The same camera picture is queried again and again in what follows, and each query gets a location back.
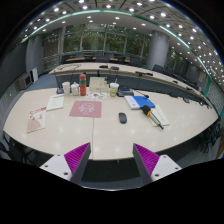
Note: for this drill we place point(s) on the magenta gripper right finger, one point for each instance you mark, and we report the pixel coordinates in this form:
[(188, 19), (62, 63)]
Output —
[(151, 166)]

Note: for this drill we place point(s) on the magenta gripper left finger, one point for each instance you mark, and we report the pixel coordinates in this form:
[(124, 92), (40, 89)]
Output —
[(69, 166)]

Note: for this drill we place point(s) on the black computer mouse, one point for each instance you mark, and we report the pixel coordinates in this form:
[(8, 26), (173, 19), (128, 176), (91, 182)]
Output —
[(122, 118)]

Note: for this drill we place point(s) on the pink mouse pad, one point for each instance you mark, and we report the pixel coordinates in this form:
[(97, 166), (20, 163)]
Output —
[(86, 109)]

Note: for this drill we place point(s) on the light green paper sheet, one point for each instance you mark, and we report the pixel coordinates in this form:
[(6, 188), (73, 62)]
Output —
[(157, 111)]

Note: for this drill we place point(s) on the pink illustrated booklet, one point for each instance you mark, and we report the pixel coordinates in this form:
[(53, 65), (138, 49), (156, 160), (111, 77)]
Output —
[(37, 120)]

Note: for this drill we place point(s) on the white paper sheet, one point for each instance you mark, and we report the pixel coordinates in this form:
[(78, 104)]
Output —
[(55, 102)]

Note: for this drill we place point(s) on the colourful sticker sheet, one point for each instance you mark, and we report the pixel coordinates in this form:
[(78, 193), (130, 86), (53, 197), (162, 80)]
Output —
[(96, 95)]

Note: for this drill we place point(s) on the black desk telephone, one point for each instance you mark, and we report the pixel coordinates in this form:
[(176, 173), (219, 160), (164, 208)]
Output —
[(125, 92)]

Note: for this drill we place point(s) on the white lidded cup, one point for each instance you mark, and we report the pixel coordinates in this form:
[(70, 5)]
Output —
[(75, 89)]

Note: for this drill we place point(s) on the white mug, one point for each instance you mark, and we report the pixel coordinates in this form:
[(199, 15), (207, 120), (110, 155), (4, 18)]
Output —
[(66, 88)]

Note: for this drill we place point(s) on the beige cardboard box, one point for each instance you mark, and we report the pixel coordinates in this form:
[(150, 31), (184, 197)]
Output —
[(98, 84)]

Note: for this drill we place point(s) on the green paper cup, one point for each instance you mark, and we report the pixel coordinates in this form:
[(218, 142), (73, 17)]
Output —
[(113, 89)]

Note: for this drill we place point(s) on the red thermos bottle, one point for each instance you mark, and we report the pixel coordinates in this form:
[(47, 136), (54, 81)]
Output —
[(82, 84)]

